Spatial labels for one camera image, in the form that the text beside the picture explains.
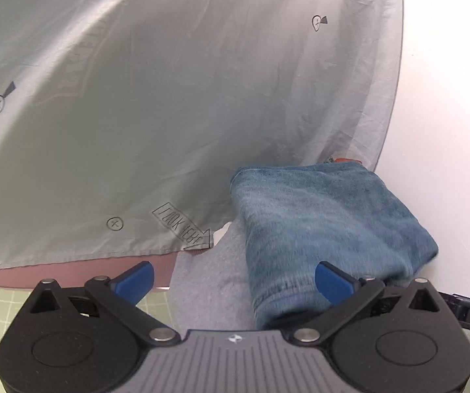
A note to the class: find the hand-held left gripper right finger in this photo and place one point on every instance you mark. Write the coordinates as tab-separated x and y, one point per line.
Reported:
330	282

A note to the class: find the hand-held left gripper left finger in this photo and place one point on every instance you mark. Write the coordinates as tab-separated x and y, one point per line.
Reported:
138	280

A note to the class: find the blue jeans with red patch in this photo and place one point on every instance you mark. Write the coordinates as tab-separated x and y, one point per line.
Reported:
321	217

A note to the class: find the grey sweatshirt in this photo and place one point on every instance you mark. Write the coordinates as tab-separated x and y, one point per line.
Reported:
214	282

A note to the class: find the grey printed sheet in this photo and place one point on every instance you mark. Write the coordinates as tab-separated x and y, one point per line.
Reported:
169	102

